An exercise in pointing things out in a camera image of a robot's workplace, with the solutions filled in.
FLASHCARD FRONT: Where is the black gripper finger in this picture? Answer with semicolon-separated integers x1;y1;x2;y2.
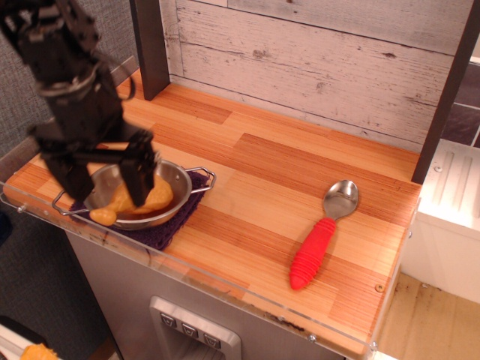
41;155;94;203
119;149;158;207

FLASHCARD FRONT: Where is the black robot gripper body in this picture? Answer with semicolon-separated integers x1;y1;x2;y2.
28;81;155;171

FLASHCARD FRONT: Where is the yellow plastic chicken leg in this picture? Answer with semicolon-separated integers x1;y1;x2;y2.
89;175;174;226

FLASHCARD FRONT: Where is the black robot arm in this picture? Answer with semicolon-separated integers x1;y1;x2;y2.
1;1;156;206

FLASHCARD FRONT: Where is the stainless steel kadai bowl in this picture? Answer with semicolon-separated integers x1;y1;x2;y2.
52;160;216;231

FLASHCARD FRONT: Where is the purple cloth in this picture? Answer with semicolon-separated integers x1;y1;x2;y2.
69;169;209;251

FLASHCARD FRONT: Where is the clear acrylic edge guard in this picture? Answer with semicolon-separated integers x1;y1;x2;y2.
4;173;420;359

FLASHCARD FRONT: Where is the silver dispenser button panel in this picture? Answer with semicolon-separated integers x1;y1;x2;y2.
149;296;242;360

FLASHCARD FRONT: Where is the orange object bottom left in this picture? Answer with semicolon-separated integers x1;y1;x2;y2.
19;343;59;360

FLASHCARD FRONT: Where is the dark grey left post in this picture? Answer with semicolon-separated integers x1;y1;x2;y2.
130;0;170;101

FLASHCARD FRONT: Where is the dark grey post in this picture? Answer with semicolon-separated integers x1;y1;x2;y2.
411;0;479;185
130;0;170;101

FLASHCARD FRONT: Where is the red handled metal spoon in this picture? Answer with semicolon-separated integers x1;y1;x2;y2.
289;180;359;290

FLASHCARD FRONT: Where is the dark grey right post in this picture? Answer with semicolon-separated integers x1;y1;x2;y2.
411;0;479;185

